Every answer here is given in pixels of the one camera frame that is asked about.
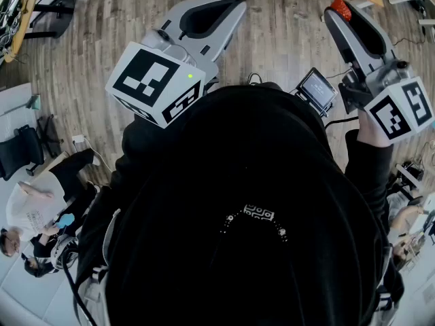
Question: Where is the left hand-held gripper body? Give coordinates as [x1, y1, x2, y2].
[105, 28, 220, 129]

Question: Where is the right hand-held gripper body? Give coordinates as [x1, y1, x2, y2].
[338, 58, 435, 145]

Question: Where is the small red object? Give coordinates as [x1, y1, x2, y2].
[331, 0, 353, 22]

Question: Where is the person's left forearm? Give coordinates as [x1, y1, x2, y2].
[115, 112, 177, 183]

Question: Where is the person's right forearm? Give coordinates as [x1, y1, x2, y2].
[343, 111, 395, 230]

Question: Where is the small black display screen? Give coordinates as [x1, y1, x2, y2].
[294, 67, 340, 117]

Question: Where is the black chair base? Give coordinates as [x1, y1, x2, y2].
[35, 113, 65, 158]

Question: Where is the person's black hooded top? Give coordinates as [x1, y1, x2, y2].
[73, 81, 405, 326]

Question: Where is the green dustpan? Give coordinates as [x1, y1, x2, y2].
[26, 93, 42, 111]

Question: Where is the wooden side table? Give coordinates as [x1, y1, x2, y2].
[0, 0, 42, 64]

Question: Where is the black office chair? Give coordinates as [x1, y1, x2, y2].
[0, 124, 46, 182]

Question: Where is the blue handheld object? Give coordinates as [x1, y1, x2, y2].
[55, 213, 75, 230]

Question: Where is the thin black screen cable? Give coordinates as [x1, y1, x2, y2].
[322, 115, 360, 130]

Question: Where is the white power cable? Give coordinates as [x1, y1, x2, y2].
[81, 137, 113, 173]

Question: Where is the patterned bead necklace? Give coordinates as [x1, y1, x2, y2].
[220, 203, 290, 244]

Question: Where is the grey backpack strap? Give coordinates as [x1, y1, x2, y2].
[83, 209, 122, 326]
[372, 246, 404, 326]

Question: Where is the thick black cable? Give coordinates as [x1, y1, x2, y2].
[60, 246, 99, 326]

